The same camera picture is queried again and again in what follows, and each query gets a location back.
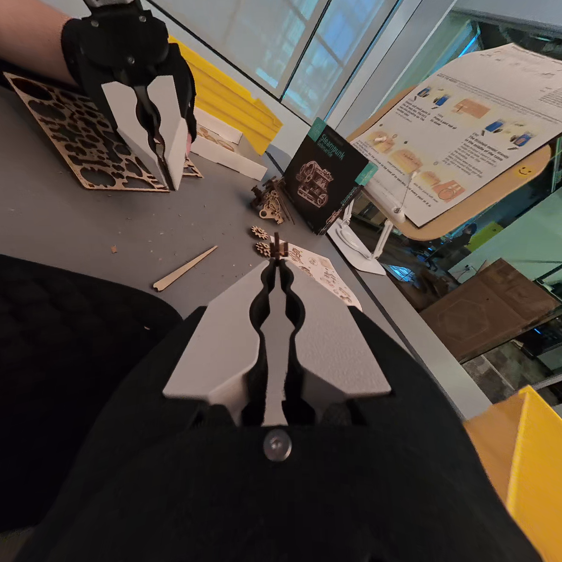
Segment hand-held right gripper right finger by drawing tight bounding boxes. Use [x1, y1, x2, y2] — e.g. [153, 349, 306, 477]
[278, 259, 392, 421]

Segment laser-cut plywood sheet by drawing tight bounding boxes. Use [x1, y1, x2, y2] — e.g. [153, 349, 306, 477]
[4, 72, 205, 193]

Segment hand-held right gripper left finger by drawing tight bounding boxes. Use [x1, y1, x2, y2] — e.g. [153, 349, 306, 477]
[162, 259, 278, 426]

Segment green object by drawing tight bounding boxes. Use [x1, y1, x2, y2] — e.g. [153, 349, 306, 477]
[467, 222, 503, 253]

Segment brown cardboard box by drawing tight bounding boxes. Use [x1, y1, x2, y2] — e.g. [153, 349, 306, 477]
[419, 259, 560, 363]

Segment black model kit box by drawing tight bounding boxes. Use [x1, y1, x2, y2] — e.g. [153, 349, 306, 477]
[283, 118, 378, 235]

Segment nested yellow plastic bins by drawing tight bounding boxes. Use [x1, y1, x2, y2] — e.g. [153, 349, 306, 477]
[169, 35, 284, 155]

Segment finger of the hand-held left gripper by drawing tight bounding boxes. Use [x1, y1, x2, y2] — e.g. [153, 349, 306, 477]
[101, 80, 170, 188]
[146, 75, 189, 191]

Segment flat wooden stick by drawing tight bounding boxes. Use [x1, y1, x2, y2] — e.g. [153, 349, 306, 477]
[153, 245, 219, 292]

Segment partly built wooden model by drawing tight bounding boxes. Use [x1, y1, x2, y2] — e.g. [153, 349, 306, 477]
[251, 176, 296, 225]

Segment glass window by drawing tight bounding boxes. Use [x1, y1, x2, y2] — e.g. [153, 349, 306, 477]
[147, 0, 400, 124]

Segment printed instruction booklet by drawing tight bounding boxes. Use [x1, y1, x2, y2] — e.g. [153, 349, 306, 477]
[281, 241, 363, 311]

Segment black padded wrist rest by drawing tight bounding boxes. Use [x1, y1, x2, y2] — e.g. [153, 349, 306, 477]
[0, 255, 183, 532]

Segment person's left forearm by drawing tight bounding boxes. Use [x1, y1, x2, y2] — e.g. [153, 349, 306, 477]
[0, 0, 77, 86]

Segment white cardboard tray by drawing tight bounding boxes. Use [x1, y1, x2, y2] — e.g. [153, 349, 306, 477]
[189, 107, 268, 181]

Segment printed instruction sheet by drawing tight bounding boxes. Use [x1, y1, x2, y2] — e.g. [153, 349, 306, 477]
[351, 43, 562, 229]

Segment yellow plastic bin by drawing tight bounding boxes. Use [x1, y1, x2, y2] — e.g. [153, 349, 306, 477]
[463, 385, 562, 562]

